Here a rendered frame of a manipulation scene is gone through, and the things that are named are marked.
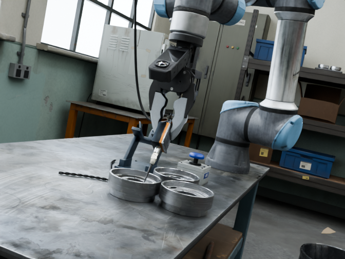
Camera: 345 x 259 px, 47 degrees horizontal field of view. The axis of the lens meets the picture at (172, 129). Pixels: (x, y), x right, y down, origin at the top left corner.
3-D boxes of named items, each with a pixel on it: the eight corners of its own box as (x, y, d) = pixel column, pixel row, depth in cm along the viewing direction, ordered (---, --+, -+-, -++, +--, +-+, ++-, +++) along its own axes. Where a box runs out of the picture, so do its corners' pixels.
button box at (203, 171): (200, 186, 98) (204, 167, 98) (174, 179, 101) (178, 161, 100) (209, 182, 106) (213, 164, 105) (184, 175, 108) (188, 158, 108)
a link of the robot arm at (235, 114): (226, 135, 142) (234, 98, 140) (260, 145, 133) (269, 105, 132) (208, 134, 132) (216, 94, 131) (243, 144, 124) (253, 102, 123)
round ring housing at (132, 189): (168, 203, 78) (172, 183, 78) (121, 204, 72) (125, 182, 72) (140, 187, 87) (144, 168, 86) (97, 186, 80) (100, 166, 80)
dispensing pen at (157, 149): (134, 178, 75) (164, 107, 82) (138, 187, 78) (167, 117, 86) (144, 181, 74) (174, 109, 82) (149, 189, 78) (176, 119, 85)
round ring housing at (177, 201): (221, 217, 77) (225, 196, 76) (180, 220, 70) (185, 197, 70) (186, 198, 85) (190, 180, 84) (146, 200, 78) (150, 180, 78)
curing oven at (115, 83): (156, 118, 304) (173, 34, 298) (90, 103, 325) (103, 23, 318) (183, 118, 362) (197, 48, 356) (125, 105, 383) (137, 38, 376)
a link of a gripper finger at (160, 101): (165, 135, 87) (177, 95, 86) (155, 137, 82) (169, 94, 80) (152, 131, 88) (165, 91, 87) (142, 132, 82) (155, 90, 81)
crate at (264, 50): (302, 71, 440) (306, 52, 438) (302, 67, 404) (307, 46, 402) (255, 63, 455) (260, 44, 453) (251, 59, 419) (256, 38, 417)
